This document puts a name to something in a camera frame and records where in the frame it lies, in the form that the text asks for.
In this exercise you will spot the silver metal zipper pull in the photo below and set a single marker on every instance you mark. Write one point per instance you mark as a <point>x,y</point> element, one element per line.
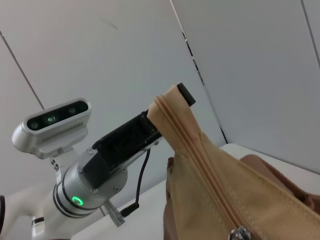
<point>240,233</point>

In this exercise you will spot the khaki canvas food bag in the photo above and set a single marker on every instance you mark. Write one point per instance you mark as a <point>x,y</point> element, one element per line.
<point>225,175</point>

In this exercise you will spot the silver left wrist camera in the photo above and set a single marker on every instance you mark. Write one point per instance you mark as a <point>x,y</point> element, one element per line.
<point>50,135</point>

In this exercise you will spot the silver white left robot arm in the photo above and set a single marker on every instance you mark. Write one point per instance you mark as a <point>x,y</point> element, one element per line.
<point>82,185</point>

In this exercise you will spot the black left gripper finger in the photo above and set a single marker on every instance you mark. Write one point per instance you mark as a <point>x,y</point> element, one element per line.
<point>186,93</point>

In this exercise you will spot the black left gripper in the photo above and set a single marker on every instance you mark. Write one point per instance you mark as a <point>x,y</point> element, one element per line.
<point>120,150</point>

